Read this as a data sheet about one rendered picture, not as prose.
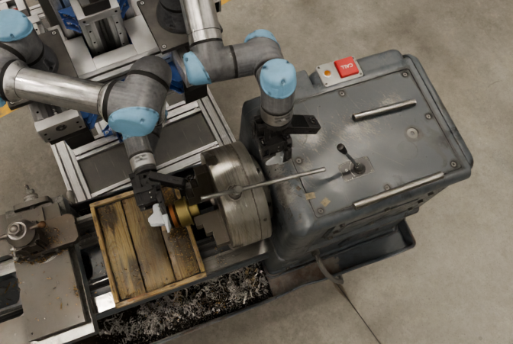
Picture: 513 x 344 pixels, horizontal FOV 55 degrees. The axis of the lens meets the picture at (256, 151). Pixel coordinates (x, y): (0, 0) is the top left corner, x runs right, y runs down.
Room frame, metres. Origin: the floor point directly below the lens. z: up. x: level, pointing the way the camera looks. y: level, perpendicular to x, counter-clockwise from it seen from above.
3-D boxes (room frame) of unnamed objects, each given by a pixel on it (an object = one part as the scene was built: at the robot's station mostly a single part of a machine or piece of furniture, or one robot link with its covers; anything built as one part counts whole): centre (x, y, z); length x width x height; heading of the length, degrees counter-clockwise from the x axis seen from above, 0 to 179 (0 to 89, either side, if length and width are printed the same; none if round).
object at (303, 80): (0.78, -0.08, 1.24); 0.09 x 0.08 x 0.03; 120
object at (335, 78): (0.85, -0.21, 1.23); 0.13 x 0.08 x 0.05; 120
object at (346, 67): (0.86, -0.22, 1.26); 0.06 x 0.06 x 0.02; 30
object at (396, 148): (0.66, -0.29, 1.06); 0.59 x 0.48 x 0.39; 120
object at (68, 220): (0.22, 0.59, 0.99); 0.20 x 0.10 x 0.05; 120
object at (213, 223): (0.33, 0.07, 1.08); 0.12 x 0.11 x 0.05; 30
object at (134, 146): (0.56, 0.38, 1.08); 0.11 x 0.08 x 0.09; 30
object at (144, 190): (0.42, 0.31, 1.08); 0.12 x 0.09 x 0.08; 30
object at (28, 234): (0.21, 0.61, 1.13); 0.08 x 0.08 x 0.03
